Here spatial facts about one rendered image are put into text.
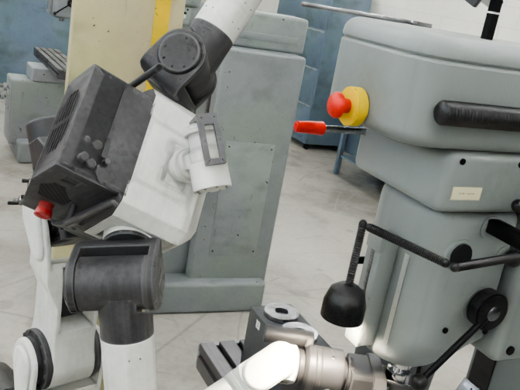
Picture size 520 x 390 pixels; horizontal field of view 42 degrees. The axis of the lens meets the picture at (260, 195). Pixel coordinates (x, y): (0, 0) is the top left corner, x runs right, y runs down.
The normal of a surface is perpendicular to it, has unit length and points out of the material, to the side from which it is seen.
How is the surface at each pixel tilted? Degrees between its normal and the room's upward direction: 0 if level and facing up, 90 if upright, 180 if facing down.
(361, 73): 90
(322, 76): 90
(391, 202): 90
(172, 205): 58
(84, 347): 81
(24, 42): 90
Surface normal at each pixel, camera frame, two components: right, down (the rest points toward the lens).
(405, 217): -0.89, -0.02
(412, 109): -0.43, 0.20
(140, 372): 0.41, 0.17
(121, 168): 0.64, -0.22
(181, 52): -0.08, -0.20
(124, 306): 0.01, 0.17
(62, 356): 0.66, 0.18
